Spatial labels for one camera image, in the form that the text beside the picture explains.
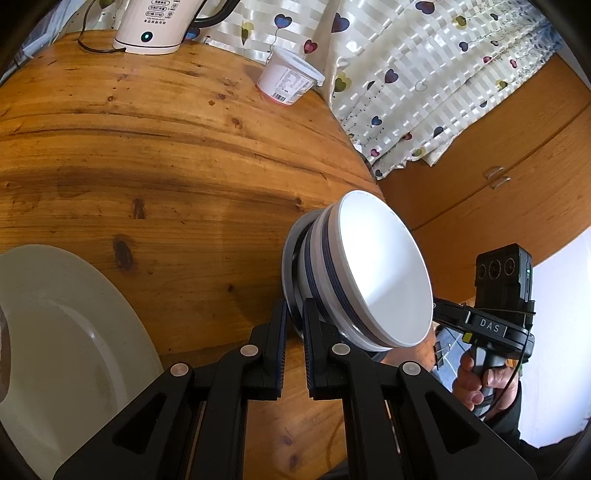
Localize metal cabinet handle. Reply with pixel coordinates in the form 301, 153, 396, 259
483, 165, 511, 190

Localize small white bowl blue stripe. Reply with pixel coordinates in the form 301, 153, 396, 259
323, 189, 435, 350

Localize black kettle power cable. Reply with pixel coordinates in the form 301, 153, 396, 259
76, 0, 126, 54

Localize heart print curtain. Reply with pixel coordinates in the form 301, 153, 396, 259
185, 0, 565, 182

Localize person's right hand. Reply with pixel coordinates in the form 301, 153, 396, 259
453, 354, 522, 412

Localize green plate with brown patch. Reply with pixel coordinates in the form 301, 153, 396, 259
0, 244, 165, 480

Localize white electric kettle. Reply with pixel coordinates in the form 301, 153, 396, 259
113, 0, 242, 56

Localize wooden cabinet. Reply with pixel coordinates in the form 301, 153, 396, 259
378, 46, 591, 297

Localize stainless steel bowl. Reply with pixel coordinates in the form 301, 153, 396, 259
281, 208, 394, 366

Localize person's right forearm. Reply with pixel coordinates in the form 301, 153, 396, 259
480, 381, 525, 467

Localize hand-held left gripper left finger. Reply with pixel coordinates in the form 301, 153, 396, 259
53, 299, 289, 480

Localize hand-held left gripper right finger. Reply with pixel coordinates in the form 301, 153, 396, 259
302, 298, 539, 480

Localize white plastic tub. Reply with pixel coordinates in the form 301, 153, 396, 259
257, 45, 326, 107

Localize large white bowl blue stripe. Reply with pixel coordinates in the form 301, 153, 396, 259
297, 207, 385, 352

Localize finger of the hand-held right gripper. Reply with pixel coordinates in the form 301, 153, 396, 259
432, 299, 471, 330

